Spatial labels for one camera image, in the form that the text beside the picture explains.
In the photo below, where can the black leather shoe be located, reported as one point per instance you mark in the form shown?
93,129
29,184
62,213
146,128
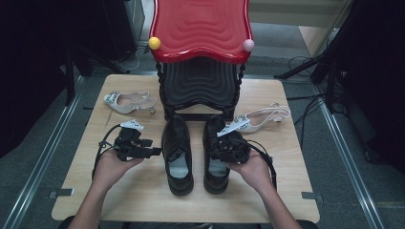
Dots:
178,143
213,133

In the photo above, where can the metal floor rail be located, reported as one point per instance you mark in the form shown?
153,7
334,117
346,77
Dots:
41,162
350,171

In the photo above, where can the black tripod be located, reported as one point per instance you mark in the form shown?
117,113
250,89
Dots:
331,79

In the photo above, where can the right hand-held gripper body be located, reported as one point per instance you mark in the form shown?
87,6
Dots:
235,149

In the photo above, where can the black stand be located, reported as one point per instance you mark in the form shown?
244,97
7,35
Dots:
70,82

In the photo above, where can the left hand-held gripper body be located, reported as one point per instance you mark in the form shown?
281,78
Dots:
130,144

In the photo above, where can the person's right hand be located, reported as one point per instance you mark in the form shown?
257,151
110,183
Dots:
256,175

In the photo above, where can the white jewelled slingback heel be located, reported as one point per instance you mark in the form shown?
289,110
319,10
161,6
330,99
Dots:
264,122
125,108

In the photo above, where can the red and black shoe rack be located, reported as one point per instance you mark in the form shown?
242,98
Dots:
200,28

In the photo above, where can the person's left hand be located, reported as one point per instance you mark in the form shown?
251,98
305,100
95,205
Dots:
110,170

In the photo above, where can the grey tape strip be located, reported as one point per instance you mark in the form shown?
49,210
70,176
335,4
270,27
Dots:
310,195
62,192

